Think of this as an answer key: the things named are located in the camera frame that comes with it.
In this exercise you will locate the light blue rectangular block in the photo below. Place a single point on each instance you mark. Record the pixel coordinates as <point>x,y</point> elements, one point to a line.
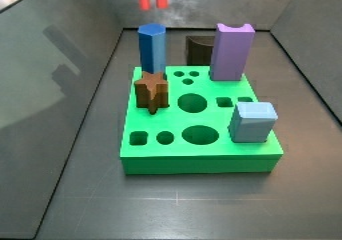
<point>251,122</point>

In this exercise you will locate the brown star-shaped peg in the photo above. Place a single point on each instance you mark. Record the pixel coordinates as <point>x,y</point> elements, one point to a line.
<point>151,91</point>

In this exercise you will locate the green shape sorter board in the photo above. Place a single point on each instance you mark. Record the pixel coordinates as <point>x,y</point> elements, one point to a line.
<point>184,137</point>

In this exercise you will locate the purple notched tall block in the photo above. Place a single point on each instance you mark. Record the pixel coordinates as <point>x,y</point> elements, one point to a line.
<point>230,52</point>

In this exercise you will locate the blue hexagonal prism peg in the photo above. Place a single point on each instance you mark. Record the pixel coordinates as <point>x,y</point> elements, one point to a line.
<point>152,47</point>

